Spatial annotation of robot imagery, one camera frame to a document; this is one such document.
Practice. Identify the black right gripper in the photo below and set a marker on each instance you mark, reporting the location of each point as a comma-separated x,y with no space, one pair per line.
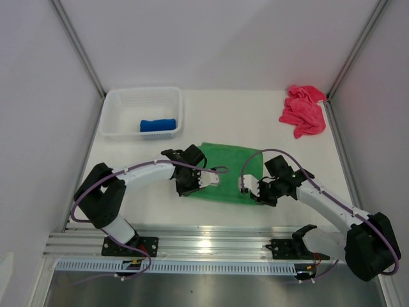
262,199

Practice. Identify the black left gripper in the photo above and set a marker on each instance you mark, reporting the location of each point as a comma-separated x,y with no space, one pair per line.
186,192

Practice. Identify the green towel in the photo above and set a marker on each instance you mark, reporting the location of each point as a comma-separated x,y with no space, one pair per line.
234,158

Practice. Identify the blue towel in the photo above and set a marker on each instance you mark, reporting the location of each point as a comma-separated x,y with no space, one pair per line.
157,125

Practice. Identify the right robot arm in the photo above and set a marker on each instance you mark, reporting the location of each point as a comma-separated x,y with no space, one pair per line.
366,242

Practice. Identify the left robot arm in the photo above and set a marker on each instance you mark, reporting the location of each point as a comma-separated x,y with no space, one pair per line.
102,194

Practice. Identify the pink towel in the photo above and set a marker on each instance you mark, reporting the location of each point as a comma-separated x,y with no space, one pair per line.
302,110

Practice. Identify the white plastic basket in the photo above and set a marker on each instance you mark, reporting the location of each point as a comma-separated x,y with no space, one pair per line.
123,110

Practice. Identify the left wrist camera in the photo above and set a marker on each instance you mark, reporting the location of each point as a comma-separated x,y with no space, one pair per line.
208,179

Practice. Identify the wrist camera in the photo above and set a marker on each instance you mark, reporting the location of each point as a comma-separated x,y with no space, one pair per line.
208,179
249,185

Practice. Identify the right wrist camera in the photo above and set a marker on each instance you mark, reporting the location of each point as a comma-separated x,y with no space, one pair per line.
249,185

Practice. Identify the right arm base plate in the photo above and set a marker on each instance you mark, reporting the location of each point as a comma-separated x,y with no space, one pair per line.
290,249

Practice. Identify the aluminium front rail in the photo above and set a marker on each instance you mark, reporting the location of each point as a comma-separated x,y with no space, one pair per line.
191,243

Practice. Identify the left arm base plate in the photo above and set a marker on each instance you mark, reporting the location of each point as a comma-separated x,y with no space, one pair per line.
134,248

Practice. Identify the aluminium frame rail right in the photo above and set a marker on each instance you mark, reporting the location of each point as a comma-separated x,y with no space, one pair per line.
343,156

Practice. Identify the slotted cable duct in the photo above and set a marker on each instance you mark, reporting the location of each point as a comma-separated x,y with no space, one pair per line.
178,267

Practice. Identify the aluminium frame post left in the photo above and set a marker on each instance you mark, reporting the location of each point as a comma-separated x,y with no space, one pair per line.
77,45

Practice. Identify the aluminium frame post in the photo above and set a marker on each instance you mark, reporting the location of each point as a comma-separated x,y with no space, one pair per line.
77,45
357,48

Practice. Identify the aluminium frame post right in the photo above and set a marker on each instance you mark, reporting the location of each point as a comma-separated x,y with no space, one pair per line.
357,48

